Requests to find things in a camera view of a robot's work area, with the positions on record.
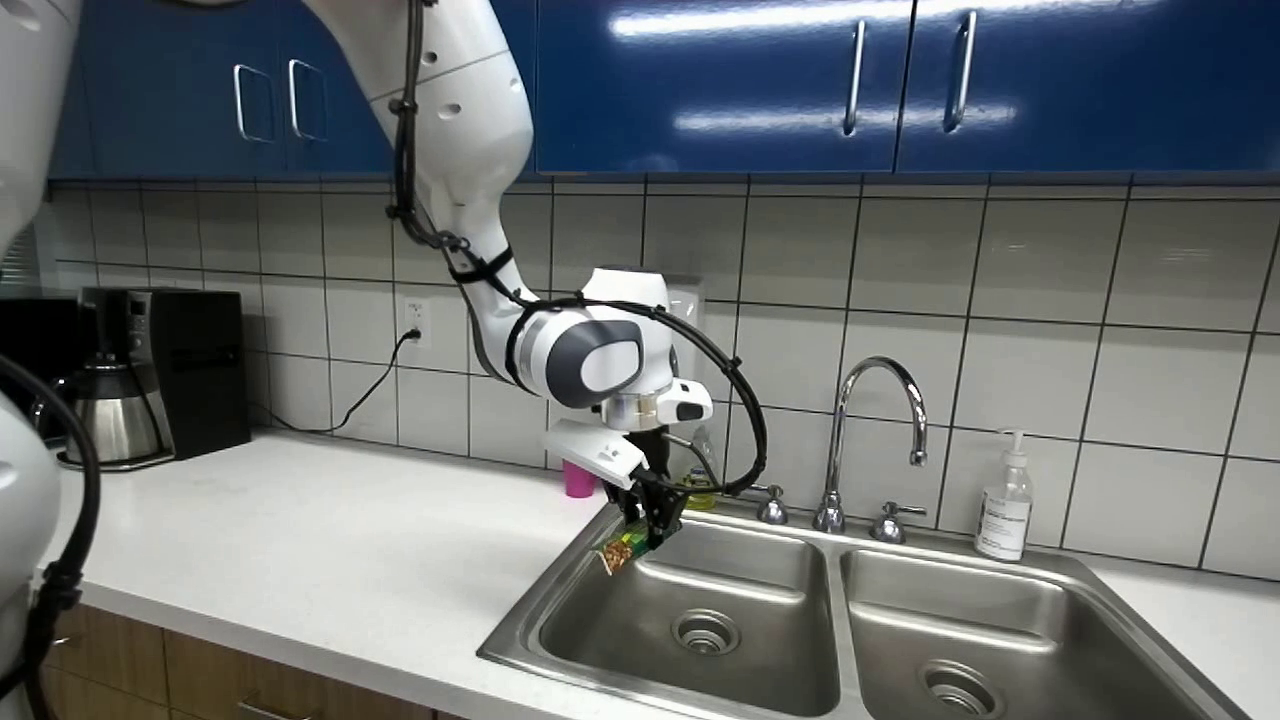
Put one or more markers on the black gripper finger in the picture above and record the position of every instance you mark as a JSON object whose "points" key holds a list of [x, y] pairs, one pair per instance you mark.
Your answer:
{"points": [[635, 508], [666, 515]]}

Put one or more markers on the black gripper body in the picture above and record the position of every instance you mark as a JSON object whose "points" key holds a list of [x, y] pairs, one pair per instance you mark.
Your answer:
{"points": [[658, 450]]}

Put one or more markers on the green snack packet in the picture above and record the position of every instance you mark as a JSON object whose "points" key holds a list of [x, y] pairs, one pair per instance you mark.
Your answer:
{"points": [[623, 545]]}

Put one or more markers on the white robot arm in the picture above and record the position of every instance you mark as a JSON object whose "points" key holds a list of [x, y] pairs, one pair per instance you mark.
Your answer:
{"points": [[445, 88]]}

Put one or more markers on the stainless steel double sink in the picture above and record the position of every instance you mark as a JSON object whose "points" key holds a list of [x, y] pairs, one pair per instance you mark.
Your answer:
{"points": [[775, 623]]}

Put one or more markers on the yellow dish soap bottle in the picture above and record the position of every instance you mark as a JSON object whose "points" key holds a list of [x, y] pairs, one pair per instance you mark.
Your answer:
{"points": [[700, 493]]}

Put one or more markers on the pink plastic cup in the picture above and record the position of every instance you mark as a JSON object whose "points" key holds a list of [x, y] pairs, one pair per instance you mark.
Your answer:
{"points": [[578, 483]]}

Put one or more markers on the chrome faucet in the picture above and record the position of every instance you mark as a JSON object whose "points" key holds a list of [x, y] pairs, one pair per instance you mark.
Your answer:
{"points": [[836, 456]]}

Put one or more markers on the clear hand soap pump bottle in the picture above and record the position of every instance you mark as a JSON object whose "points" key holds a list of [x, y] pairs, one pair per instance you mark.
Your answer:
{"points": [[1005, 508]]}

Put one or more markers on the black coffee maker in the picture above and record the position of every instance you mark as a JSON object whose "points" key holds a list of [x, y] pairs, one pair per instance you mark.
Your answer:
{"points": [[155, 374]]}

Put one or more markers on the wooden lower cabinets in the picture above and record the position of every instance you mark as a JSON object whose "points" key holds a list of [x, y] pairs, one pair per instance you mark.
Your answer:
{"points": [[120, 668]]}

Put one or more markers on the blue upper cabinets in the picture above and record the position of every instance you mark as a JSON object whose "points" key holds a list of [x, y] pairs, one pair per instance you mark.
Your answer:
{"points": [[769, 88]]}

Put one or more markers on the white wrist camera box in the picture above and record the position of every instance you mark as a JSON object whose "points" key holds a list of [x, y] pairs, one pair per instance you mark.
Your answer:
{"points": [[600, 452]]}

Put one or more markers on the white wall soap dispenser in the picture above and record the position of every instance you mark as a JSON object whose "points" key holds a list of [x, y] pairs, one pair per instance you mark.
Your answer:
{"points": [[686, 303]]}

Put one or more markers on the white wall outlet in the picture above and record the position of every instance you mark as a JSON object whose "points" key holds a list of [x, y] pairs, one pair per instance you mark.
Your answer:
{"points": [[412, 323]]}

